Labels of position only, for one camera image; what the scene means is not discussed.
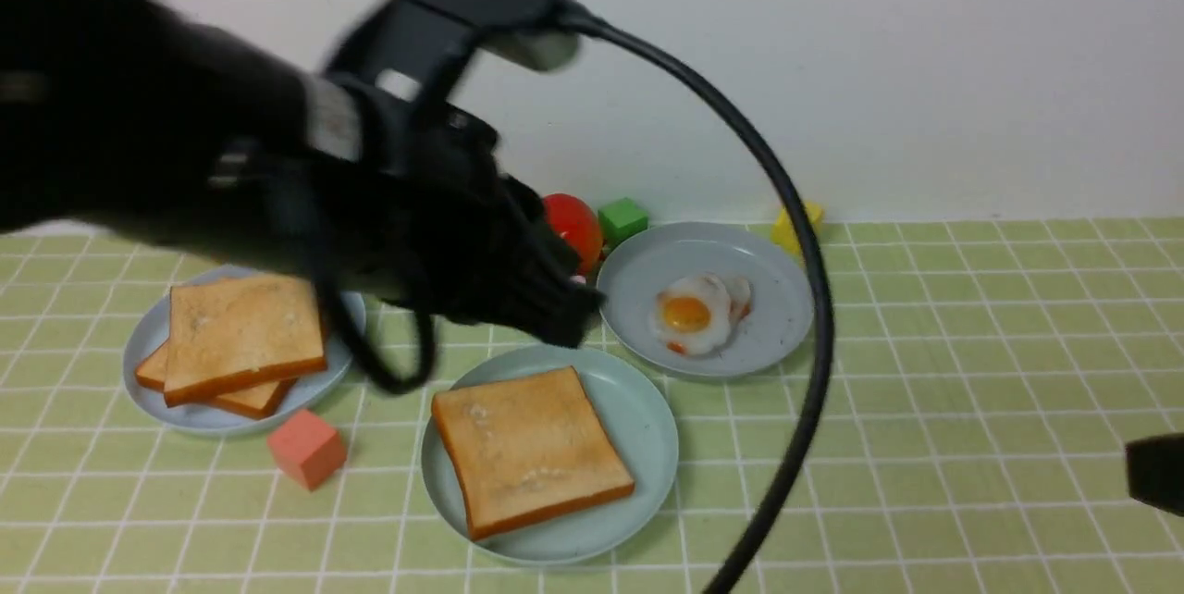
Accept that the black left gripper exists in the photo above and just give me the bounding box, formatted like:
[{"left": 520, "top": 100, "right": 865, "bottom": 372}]
[{"left": 213, "top": 76, "right": 603, "bottom": 348}]

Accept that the toast slice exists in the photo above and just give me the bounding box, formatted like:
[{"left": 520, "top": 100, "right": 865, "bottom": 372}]
[
  {"left": 431, "top": 366, "right": 637, "bottom": 542},
  {"left": 134, "top": 340, "right": 297, "bottom": 420},
  {"left": 162, "top": 275, "right": 328, "bottom": 407}
]

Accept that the fried egg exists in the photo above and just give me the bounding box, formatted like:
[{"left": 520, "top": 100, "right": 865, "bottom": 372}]
[
  {"left": 648, "top": 273, "right": 733, "bottom": 357},
  {"left": 722, "top": 275, "right": 752, "bottom": 327}
]

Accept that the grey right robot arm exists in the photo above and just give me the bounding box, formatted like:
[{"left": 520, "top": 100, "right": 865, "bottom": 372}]
[{"left": 1125, "top": 431, "right": 1184, "bottom": 517}]

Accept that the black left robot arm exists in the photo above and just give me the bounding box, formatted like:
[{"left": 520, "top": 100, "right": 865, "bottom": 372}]
[{"left": 4, "top": 0, "right": 604, "bottom": 348}]

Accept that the red tomato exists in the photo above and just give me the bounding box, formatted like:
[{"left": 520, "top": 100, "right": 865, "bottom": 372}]
[{"left": 542, "top": 193, "right": 605, "bottom": 277}]

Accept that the green cube block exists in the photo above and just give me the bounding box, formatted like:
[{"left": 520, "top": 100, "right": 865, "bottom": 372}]
[{"left": 597, "top": 198, "right": 648, "bottom": 248}]

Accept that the salmon cube block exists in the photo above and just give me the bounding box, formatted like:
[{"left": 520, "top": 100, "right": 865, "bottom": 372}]
[{"left": 266, "top": 409, "right": 348, "bottom": 491}]

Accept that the yellow cube block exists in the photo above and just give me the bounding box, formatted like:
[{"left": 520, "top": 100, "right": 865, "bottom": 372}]
[{"left": 770, "top": 201, "right": 825, "bottom": 257}]

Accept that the blue plate with eggs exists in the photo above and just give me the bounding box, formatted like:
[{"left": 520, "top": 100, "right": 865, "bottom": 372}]
[{"left": 596, "top": 222, "right": 815, "bottom": 380}]

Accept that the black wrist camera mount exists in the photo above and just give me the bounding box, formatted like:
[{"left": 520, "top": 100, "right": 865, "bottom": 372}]
[{"left": 328, "top": 0, "right": 580, "bottom": 105}]

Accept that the black thick cable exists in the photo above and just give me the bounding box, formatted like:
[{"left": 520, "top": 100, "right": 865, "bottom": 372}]
[{"left": 560, "top": 2, "right": 836, "bottom": 594}]

